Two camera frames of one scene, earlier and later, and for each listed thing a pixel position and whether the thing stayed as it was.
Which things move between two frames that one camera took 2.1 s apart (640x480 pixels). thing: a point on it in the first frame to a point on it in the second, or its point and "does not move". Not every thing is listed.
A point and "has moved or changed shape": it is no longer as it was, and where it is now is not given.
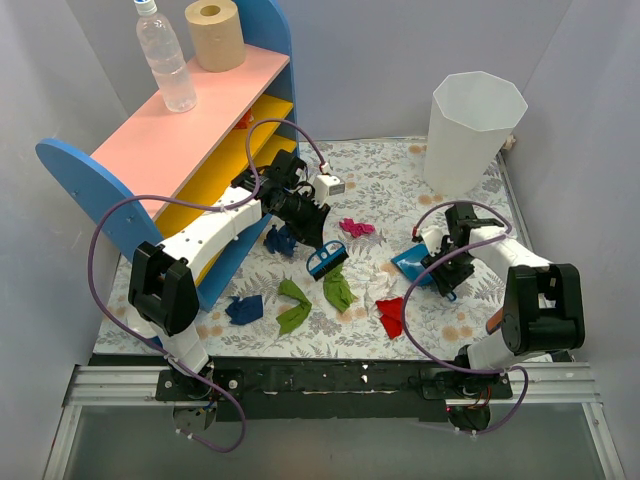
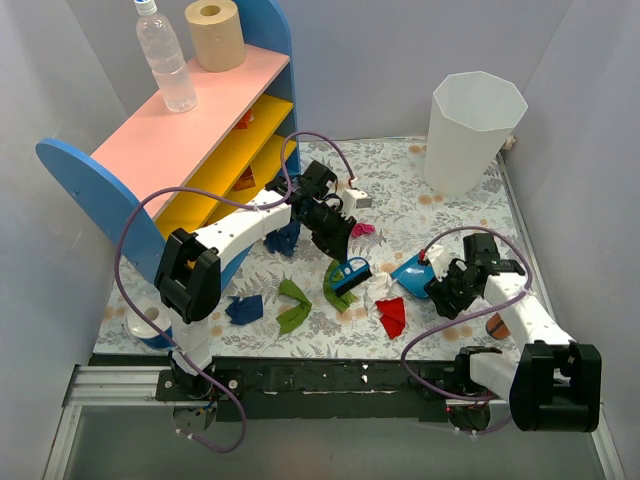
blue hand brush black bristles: x=323 y=260 to x=350 y=273
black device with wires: x=332 y=389 does not move
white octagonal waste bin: x=472 y=119 does not move
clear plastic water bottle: x=172 y=72 does not move
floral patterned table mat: x=343 y=298 does not move
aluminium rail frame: x=135 y=387 does not move
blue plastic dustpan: x=410 y=263 has moved or changed shape
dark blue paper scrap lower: x=245 y=309 does not move
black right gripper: x=447 y=273 to x=445 y=293
